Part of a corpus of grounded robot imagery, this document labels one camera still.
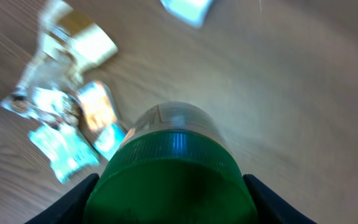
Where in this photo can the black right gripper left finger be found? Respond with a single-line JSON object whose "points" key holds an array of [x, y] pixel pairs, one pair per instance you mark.
{"points": [[70, 207]]}

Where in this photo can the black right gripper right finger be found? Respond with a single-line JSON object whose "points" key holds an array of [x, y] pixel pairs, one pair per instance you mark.
{"points": [[271, 208]]}

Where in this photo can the teal wet wipes pack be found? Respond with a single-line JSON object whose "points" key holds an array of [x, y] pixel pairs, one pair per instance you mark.
{"points": [[66, 148]]}

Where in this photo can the mixed beans printed bag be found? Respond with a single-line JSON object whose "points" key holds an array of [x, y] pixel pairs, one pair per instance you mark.
{"points": [[52, 107]]}

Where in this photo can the green lid beige jar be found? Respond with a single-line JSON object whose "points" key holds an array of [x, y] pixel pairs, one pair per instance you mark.
{"points": [[172, 167]]}

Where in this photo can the orange Kleenex tissue pack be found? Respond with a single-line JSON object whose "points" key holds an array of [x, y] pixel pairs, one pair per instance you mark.
{"points": [[97, 104]]}

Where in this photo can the brown Pantree mushroom bag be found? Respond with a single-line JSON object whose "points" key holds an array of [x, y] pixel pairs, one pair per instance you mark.
{"points": [[69, 43]]}

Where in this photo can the teal Kleenex tissue pack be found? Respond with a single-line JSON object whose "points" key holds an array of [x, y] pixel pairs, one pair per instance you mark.
{"points": [[109, 140]]}

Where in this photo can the white barcode scanner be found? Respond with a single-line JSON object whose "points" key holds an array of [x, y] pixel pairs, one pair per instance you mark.
{"points": [[192, 12]]}

